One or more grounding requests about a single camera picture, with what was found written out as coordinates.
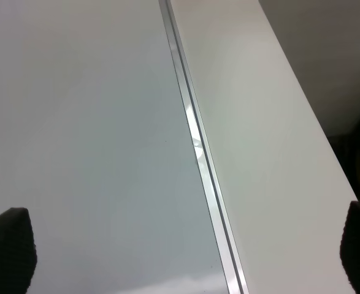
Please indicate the white framed whiteboard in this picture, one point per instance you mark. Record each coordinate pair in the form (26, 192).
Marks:
(102, 141)

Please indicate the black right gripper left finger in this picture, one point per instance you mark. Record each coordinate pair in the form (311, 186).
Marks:
(18, 255)

